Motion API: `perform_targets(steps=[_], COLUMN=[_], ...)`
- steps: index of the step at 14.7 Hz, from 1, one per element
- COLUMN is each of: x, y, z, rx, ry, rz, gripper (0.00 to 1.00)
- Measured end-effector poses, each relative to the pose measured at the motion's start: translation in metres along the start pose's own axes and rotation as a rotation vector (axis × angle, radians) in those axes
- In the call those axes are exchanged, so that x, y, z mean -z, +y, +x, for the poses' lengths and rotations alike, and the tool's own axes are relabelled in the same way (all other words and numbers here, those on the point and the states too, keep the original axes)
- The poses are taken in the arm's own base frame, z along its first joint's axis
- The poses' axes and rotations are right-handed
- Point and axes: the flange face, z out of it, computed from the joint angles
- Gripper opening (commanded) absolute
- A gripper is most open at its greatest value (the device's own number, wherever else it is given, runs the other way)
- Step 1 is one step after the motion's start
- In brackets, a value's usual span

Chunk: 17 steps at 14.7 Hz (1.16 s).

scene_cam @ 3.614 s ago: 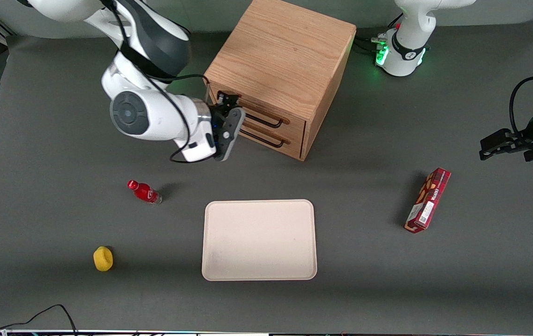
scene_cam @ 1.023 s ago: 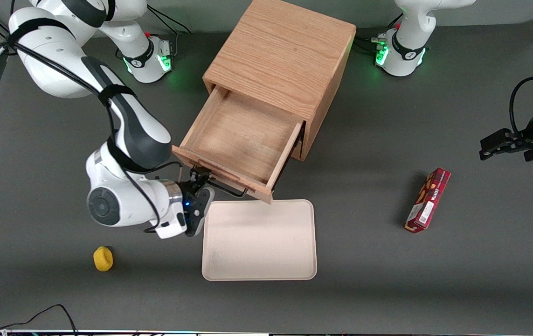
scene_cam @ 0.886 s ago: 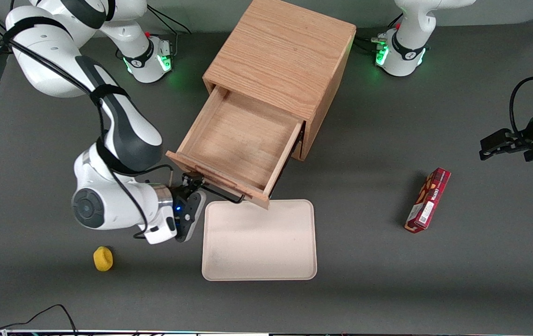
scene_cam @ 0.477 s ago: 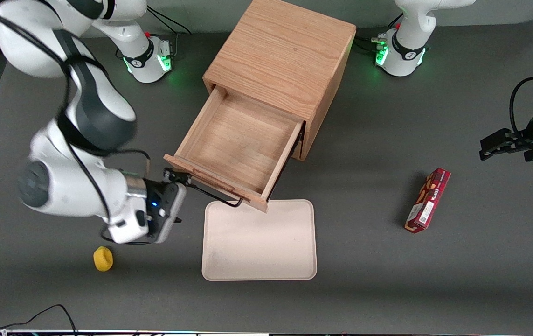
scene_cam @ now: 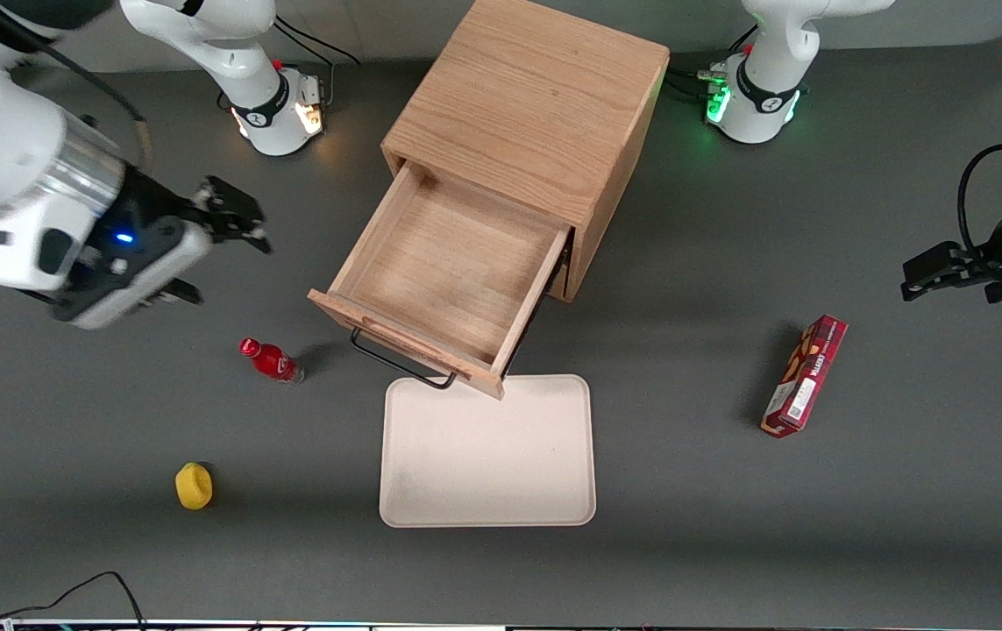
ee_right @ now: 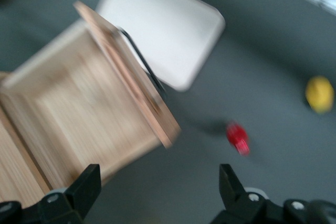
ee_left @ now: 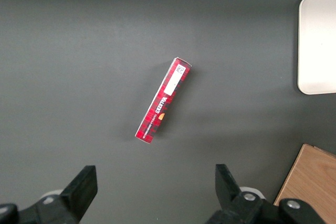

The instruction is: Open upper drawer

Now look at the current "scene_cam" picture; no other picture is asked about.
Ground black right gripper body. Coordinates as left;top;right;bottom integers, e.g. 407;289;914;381
52;165;205;322

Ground wooden drawer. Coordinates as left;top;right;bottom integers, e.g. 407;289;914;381
307;160;572;401

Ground black metal drawer handle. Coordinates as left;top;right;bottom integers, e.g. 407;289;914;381
349;326;458;391

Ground wooden drawer cabinet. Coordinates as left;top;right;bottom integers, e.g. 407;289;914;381
380;0;671;303

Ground red plastic bottle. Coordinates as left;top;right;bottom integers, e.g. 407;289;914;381
238;337;306;385

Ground red snack box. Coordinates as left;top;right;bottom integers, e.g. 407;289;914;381
760;314;849;439

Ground yellow round toy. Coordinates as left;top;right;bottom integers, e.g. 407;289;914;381
174;462;214;511

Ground beige rectangular tray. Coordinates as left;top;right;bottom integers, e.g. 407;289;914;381
379;374;597;528

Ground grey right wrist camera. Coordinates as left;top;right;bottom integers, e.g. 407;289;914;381
69;223;213;331

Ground black cables at arm base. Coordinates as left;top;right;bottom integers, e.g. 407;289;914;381
273;12;361;106
665;25;760;103

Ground black cable at table edge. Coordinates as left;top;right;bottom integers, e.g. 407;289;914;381
0;571;147;631

